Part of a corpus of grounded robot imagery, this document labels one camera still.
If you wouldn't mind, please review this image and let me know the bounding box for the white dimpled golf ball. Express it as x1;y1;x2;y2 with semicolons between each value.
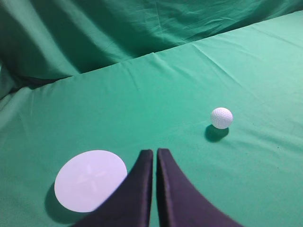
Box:
211;107;233;130

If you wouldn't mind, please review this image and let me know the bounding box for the green backdrop curtain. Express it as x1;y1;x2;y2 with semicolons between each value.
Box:
0;0;303;97

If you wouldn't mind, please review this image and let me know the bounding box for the white round plate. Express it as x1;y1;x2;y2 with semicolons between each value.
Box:
54;150;127;213

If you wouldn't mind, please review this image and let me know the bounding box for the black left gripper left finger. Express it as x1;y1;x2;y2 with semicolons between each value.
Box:
73;149;153;227

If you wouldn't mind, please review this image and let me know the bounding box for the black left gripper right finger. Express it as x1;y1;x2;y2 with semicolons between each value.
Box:
156;148;241;227

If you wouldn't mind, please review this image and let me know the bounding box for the green table cloth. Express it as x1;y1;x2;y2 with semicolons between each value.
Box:
0;11;303;227

